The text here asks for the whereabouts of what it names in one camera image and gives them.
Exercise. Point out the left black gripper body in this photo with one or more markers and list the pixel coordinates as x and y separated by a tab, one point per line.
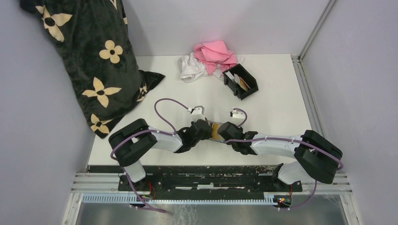
206	136

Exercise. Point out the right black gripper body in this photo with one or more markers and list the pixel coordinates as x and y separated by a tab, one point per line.
241	128

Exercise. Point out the black plastic card box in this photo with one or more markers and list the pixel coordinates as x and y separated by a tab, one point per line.
247	77

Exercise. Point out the grey leather card holder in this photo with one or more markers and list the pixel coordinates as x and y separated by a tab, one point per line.
210	124

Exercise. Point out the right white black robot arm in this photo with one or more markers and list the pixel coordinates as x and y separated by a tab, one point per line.
315	157

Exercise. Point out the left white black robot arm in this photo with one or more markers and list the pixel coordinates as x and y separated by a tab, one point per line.
132	142

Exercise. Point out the gold card in box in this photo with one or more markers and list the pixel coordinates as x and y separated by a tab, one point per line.
243	84

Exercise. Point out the white cards in box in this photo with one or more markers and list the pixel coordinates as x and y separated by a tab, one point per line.
233	78

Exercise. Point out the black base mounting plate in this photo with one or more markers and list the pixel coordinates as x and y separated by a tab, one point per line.
212	182

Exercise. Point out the white cloth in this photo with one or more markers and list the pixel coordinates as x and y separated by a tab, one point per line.
197	64

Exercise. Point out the pink cloth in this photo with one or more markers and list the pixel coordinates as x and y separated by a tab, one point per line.
213	54

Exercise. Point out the black floral blanket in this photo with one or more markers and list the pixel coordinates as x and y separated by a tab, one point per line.
92	39

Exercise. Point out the corner aluminium post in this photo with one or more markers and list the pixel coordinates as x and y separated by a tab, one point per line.
302	77

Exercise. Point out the aluminium rail frame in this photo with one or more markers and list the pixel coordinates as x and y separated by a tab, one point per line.
114	188

